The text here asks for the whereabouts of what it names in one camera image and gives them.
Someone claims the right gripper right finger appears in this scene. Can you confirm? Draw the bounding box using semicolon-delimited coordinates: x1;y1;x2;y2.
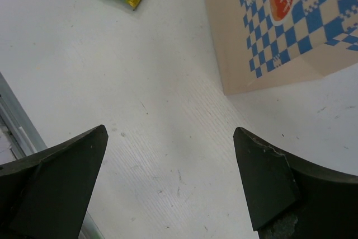
233;127;357;238

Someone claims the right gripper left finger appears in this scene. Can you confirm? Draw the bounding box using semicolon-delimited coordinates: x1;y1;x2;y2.
1;125;108;238

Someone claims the checkered paper bag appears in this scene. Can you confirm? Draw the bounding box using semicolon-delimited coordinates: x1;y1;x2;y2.
205;0;357;95

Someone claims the aluminium table frame rail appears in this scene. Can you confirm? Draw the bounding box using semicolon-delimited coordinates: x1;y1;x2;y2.
1;78;103;238

